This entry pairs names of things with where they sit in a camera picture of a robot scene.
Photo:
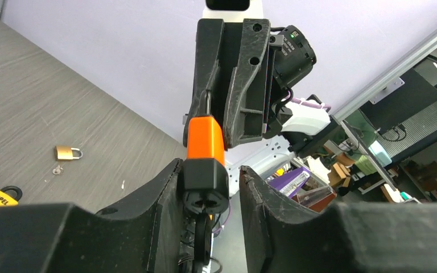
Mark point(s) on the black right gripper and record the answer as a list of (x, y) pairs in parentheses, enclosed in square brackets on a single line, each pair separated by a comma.
[(248, 105)]

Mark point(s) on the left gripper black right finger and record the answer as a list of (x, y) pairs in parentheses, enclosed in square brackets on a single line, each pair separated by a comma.
[(282, 236)]

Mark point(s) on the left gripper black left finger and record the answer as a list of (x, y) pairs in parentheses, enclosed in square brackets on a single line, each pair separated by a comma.
[(138, 233)]

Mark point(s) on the black headed key bunch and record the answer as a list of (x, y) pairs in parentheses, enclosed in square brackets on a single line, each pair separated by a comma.
[(196, 243)]

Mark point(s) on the orange black padlock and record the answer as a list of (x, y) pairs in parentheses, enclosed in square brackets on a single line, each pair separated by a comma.
[(205, 178)]

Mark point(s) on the brass padlock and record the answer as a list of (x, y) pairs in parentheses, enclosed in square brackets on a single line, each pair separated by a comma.
[(67, 153)]

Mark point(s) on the yellow padlock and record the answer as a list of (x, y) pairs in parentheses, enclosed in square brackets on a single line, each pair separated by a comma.
[(10, 195)]

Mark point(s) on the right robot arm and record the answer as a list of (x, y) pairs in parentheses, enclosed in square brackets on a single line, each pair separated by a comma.
[(300, 120)]

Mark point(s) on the purple metronome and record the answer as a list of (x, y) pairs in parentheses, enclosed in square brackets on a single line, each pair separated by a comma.
[(291, 182)]

